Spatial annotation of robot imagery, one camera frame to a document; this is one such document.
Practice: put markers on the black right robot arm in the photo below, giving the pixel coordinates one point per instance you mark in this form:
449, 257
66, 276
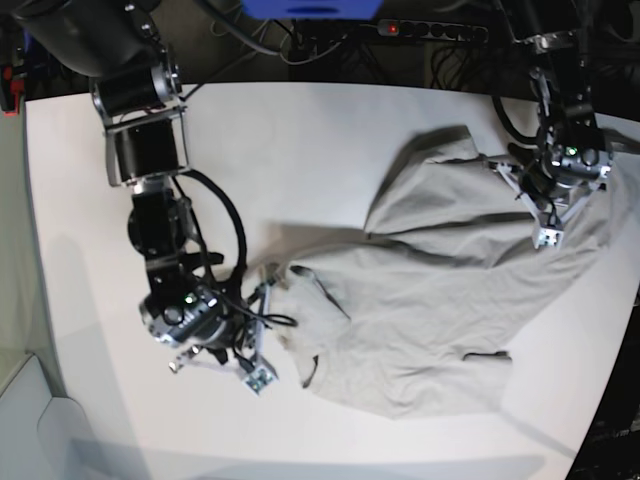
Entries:
136, 90

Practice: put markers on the beige t-shirt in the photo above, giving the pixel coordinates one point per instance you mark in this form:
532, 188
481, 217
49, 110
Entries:
412, 317

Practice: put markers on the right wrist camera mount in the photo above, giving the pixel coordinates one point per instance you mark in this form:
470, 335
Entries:
245, 356

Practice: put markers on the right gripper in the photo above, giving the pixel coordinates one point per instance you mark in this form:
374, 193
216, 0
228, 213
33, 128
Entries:
203, 317

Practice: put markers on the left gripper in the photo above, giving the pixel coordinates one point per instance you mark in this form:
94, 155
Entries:
550, 172

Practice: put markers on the red and black clamp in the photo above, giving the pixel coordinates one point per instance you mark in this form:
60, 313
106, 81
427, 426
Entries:
12, 89

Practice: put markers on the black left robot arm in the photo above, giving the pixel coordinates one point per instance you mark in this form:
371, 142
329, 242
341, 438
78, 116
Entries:
549, 32

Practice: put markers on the blue box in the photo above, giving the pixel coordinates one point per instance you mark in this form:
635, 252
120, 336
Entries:
312, 9

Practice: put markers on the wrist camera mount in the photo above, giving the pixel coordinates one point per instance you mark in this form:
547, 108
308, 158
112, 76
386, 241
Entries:
245, 356
552, 204

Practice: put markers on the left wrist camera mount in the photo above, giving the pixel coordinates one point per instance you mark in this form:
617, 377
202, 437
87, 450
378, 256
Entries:
552, 204

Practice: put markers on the black power strip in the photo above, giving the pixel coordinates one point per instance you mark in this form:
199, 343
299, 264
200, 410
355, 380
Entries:
424, 30

